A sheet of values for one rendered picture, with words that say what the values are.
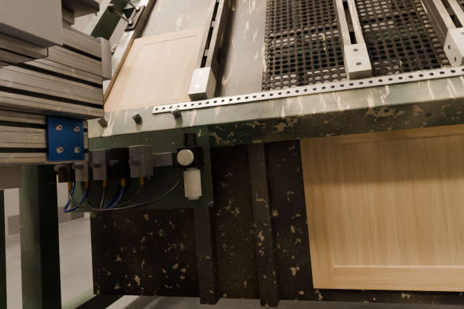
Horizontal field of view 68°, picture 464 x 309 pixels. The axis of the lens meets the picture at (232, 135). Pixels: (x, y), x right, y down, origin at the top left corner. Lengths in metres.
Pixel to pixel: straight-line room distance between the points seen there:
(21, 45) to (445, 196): 1.17
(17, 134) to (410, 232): 1.11
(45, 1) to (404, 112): 0.85
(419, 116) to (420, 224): 0.38
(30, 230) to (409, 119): 1.29
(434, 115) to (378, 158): 0.26
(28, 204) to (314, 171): 1.02
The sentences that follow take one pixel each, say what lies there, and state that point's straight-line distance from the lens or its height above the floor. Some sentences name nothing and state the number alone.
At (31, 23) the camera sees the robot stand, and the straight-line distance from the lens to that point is 0.53.
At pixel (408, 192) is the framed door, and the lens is 1.25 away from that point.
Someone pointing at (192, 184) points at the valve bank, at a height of 0.64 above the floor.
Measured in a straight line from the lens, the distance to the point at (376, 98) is 1.00.
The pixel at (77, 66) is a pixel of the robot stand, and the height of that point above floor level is 0.91.
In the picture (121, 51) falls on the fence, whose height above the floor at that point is 1.21.
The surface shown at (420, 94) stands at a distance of 1.02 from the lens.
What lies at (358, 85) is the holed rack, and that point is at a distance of 1.03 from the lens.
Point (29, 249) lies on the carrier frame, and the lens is 1.46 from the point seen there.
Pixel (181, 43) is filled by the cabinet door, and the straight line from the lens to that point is 1.49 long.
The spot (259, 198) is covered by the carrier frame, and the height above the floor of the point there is 0.56.
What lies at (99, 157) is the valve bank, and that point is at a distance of 1.08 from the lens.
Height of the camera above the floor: 0.70
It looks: 4 degrees up
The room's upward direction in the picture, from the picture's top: 5 degrees counter-clockwise
